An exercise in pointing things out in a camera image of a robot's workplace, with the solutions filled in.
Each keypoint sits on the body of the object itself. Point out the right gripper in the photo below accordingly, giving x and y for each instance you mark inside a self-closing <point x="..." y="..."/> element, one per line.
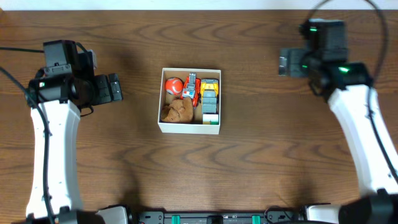
<point x="288" y="62"/>

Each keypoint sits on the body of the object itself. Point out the red toy fire truck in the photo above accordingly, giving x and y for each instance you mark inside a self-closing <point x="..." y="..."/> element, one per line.
<point x="191" y="88"/>

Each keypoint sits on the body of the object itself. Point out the white cardboard box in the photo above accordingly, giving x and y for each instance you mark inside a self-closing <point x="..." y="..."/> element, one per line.
<point x="196" y="126"/>

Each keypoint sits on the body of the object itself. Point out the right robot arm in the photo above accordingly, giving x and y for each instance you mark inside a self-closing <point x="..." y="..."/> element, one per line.
<point x="346" y="88"/>

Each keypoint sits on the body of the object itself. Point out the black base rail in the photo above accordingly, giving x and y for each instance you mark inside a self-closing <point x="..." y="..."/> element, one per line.
<point x="217" y="217"/>

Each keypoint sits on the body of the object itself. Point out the red and white ball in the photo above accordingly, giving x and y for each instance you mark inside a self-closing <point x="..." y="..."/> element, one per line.
<point x="174" y="86"/>

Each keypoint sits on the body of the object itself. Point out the yellow and grey toy truck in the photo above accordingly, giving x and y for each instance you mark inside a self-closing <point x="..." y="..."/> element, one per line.
<point x="209" y="91"/>

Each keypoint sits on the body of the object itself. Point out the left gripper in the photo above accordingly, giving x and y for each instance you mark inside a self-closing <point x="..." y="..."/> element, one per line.
<point x="114" y="87"/>

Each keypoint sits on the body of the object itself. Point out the brown plush toy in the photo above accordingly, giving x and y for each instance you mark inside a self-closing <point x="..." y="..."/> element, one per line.
<point x="179" y="111"/>

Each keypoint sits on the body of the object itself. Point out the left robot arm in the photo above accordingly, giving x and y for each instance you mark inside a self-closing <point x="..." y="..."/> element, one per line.
<point x="56" y="103"/>

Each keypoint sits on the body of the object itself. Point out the multicolour puzzle cube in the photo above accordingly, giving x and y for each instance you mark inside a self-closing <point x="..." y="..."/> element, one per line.
<point x="211" y="119"/>

